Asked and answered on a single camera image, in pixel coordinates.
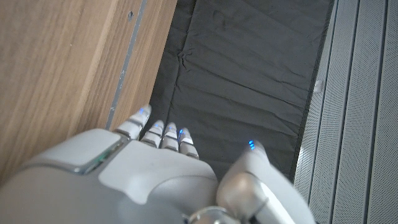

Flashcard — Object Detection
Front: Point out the black backdrop curtain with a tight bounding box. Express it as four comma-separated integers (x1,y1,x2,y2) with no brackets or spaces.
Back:
149,0,336,184

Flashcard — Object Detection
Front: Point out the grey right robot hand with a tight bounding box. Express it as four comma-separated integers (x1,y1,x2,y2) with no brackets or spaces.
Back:
0,104,317,224

